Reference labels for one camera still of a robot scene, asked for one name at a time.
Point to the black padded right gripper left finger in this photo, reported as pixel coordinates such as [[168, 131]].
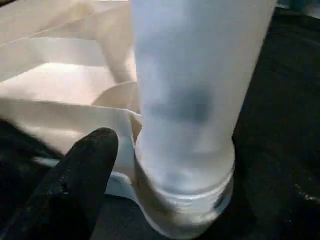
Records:
[[65, 195]]

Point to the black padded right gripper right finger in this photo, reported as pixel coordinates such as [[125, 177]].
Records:
[[280, 210]]

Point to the white plastic table top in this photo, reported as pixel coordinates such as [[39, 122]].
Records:
[[60, 85]]

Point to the white plastic table leg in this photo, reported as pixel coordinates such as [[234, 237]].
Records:
[[195, 85]]

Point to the black work mat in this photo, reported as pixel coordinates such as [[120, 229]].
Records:
[[285, 90]]

